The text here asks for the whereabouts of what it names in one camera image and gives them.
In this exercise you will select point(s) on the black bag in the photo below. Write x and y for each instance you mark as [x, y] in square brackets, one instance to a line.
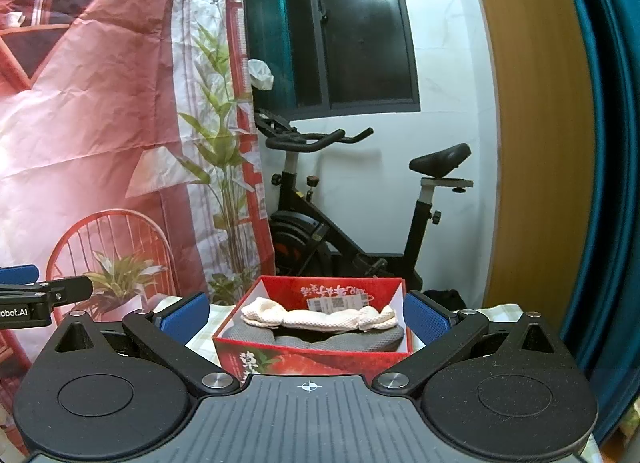
[447, 299]

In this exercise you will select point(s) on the green checked tablecloth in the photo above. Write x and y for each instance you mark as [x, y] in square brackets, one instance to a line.
[500, 312]

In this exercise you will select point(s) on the white plastic bag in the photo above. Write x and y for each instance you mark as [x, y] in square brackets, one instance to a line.
[261, 74]

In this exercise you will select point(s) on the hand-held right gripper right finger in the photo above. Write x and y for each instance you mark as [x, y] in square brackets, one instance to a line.
[427, 315]

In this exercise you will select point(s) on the teal curtain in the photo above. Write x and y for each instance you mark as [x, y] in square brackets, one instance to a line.
[615, 143]

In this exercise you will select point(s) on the grey knitted cloth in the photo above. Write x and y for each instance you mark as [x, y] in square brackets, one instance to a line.
[350, 343]

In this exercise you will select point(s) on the black exercise bike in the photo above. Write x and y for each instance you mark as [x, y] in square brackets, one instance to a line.
[300, 233]

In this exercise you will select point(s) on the red printed backdrop cloth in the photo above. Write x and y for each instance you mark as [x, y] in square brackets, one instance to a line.
[100, 93]

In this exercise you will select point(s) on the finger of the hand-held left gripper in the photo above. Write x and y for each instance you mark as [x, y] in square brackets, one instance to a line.
[70, 288]
[20, 274]

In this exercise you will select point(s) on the dark window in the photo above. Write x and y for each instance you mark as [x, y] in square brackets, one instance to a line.
[350, 33]

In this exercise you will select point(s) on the red strawberry print box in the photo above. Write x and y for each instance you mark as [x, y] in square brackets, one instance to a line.
[280, 288]

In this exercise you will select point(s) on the cream white cloth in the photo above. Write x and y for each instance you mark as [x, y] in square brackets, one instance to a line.
[320, 320]

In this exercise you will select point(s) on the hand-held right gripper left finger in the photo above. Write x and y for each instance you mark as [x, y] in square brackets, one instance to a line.
[185, 315]

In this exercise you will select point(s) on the wooden door panel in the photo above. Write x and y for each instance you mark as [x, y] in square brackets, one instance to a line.
[535, 143]

